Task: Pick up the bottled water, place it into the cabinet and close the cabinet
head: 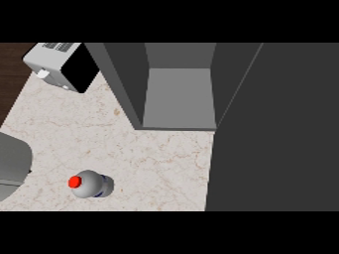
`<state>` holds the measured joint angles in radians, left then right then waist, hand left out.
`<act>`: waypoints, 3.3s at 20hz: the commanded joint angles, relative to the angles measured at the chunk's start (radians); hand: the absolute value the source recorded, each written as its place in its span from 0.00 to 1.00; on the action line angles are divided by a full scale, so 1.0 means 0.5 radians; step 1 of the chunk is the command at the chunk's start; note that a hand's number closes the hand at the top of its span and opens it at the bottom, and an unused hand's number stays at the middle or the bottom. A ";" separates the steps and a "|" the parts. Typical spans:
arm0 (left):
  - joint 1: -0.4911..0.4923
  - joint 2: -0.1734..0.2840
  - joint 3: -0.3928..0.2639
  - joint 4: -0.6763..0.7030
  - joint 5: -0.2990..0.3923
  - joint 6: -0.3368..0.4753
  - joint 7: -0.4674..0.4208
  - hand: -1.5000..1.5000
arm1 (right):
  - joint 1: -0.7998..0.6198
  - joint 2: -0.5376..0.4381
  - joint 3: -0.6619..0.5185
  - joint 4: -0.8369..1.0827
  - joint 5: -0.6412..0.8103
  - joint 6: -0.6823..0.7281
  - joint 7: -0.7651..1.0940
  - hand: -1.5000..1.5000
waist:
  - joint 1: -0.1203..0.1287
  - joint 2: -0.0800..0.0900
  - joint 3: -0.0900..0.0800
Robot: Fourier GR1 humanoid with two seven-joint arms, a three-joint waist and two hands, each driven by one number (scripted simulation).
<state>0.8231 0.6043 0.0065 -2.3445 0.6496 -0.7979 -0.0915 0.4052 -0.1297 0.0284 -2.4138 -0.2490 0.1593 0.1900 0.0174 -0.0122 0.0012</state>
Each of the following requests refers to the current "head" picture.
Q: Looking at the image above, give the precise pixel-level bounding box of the open dark grey cabinet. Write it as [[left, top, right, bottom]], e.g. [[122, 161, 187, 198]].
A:
[[83, 42, 264, 132]]

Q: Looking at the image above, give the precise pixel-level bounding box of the red-capped clear water bottle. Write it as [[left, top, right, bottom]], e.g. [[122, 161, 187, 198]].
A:
[[67, 169, 114, 199]]

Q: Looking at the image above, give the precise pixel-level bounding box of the white and black appliance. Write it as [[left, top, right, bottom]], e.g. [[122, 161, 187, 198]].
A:
[[21, 42, 101, 94]]

